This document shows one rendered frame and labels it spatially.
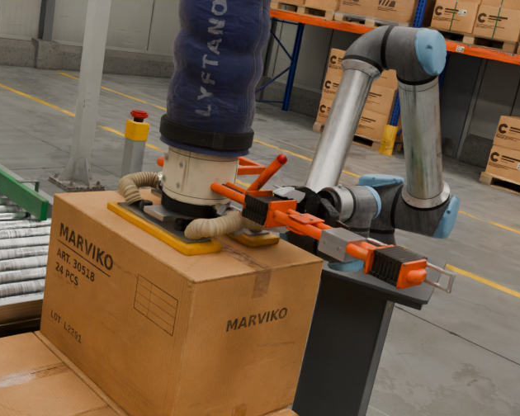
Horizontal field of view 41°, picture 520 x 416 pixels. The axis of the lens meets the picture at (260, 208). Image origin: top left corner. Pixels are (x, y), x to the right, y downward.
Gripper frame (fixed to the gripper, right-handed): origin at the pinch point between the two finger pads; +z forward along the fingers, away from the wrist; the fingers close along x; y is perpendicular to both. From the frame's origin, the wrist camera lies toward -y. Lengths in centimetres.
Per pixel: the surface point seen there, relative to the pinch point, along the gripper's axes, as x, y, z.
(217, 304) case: -19.6, -1.7, 13.6
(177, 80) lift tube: 22.5, 28.4, 10.4
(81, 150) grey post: -76, 347, -158
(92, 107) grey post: -43, 347, -162
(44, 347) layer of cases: -53, 50, 23
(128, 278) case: -22.0, 20.9, 20.8
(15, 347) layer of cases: -54, 53, 29
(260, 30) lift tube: 37.1, 16.7, -1.3
